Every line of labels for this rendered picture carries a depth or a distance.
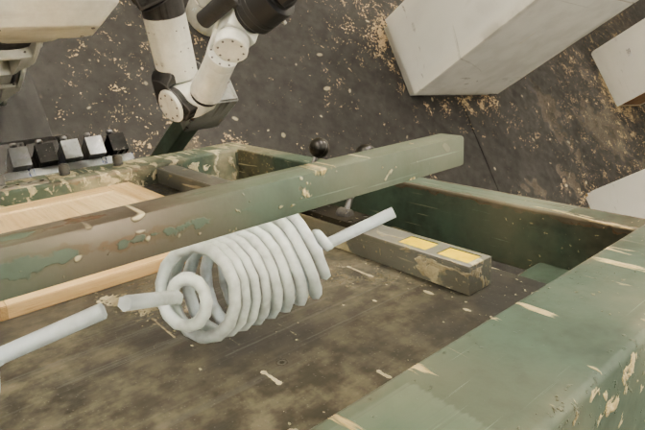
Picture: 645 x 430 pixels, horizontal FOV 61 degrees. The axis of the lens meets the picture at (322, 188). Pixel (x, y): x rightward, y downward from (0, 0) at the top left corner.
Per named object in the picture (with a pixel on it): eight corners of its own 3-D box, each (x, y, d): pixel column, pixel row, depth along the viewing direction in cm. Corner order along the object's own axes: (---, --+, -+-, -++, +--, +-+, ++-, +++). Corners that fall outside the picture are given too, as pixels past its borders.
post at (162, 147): (137, 192, 230) (199, 104, 173) (142, 204, 229) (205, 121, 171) (123, 195, 227) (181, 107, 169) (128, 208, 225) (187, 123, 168)
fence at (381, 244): (176, 179, 144) (174, 164, 143) (491, 283, 73) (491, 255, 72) (157, 182, 141) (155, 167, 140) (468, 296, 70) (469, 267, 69)
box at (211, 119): (203, 95, 175) (225, 64, 161) (217, 128, 173) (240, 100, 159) (169, 99, 168) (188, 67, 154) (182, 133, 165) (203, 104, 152)
